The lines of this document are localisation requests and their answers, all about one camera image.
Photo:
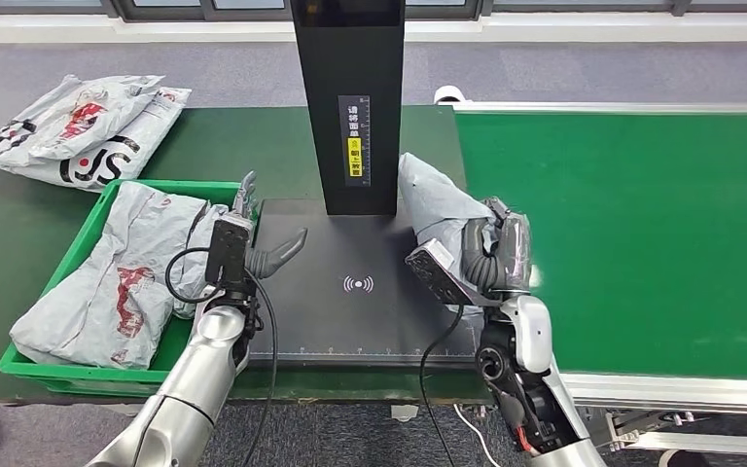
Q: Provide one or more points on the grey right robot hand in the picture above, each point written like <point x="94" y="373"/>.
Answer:
<point x="509" y="251"/>

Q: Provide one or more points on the plain grey parcel bag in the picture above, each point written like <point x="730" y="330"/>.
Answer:
<point x="438" y="206"/>

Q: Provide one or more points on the black wrist camera plate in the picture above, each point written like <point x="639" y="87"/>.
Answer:
<point x="438" y="271"/>
<point x="228" y="254"/>

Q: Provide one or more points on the white parcel bag black letters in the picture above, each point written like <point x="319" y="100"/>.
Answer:
<point x="138" y="144"/>

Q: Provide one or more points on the white conveyor end roller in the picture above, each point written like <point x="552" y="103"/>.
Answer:
<point x="450" y="95"/>

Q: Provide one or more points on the aluminium conveyor frame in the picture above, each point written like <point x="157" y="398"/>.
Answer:
<point x="605" y="107"/>

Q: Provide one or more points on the white clip under table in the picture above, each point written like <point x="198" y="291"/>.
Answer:
<point x="404" y="413"/>

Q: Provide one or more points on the green plastic crate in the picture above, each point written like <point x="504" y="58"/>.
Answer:
<point x="77" y="380"/>

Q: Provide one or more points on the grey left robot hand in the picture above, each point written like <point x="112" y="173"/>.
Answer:
<point x="273" y="258"/>

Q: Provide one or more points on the green conveyor belt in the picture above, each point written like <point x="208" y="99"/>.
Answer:
<point x="605" y="225"/>

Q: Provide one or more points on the black yellow label sticker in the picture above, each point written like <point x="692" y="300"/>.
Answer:
<point x="354" y="142"/>

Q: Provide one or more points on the black inbound scanner machine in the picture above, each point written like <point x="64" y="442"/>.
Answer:
<point x="351" y="64"/>

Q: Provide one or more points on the black right wrist camera plate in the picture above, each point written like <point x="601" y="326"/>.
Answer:
<point x="438" y="271"/>

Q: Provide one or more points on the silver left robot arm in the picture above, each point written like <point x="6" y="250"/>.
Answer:
<point x="199" y="387"/>

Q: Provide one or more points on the long grey parcel red print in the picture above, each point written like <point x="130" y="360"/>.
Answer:
<point x="116" y="283"/>

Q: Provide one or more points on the white parcel bag red print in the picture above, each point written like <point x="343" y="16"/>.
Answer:
<point x="80" y="121"/>

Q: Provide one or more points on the black left wrist camera plate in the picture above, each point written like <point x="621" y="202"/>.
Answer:
<point x="228" y="254"/>

